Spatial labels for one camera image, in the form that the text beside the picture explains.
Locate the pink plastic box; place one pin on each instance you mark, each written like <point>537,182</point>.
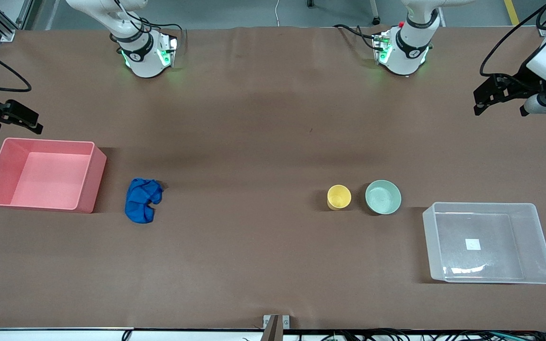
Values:
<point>40,177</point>

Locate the blue cloth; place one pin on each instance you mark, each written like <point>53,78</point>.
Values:
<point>141,201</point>

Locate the aluminium frame profile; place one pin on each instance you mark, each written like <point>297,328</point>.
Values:
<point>0,23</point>

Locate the metal table bracket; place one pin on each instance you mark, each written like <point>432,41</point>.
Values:
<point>275,327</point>

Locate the white square label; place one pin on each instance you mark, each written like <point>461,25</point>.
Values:
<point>473,244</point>

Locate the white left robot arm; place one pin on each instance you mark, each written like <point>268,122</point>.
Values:
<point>405,57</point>

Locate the yellow cup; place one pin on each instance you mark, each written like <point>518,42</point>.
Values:
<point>339,197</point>

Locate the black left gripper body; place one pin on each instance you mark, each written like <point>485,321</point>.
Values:
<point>522,81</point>

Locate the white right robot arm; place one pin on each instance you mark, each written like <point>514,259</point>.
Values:
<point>142,64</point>

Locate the pale green bowl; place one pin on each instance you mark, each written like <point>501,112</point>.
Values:
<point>383,197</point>

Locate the clear plastic box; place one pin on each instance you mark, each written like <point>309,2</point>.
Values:
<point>491,246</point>

